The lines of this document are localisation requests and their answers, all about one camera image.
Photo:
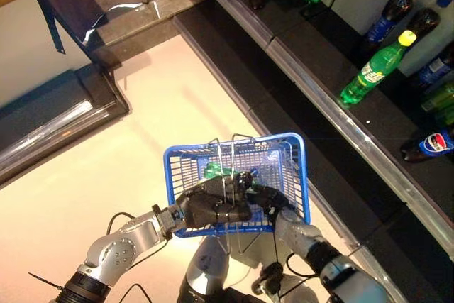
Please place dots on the silver left robot leg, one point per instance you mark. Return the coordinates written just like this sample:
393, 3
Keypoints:
202, 274

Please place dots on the dark robot torso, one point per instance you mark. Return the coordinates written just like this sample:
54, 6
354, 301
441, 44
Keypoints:
234, 297

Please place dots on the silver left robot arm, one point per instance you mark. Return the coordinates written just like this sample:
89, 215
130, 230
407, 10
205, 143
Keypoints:
120, 246

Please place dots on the green plastic soda bottle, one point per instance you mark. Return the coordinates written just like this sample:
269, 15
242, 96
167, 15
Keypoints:
214, 170

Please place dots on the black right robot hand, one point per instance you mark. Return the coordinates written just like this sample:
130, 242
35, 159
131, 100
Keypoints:
271, 202

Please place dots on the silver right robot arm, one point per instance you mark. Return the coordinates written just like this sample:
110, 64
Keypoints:
298, 235

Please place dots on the black low display cabinet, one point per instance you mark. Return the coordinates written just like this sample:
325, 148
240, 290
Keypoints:
53, 111

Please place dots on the blue plastic shopping basket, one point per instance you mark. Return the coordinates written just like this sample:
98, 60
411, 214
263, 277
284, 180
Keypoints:
184, 161

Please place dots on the light green drink bottle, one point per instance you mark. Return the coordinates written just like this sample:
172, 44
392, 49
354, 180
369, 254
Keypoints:
445, 116
440, 97

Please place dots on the brown stone plinth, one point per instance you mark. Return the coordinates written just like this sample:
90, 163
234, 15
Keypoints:
142, 22

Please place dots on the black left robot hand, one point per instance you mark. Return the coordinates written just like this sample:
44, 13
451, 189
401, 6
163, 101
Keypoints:
209, 203

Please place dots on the black shelf board clear rail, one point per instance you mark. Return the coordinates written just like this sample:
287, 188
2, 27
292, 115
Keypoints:
220, 47
337, 182
247, 12
319, 54

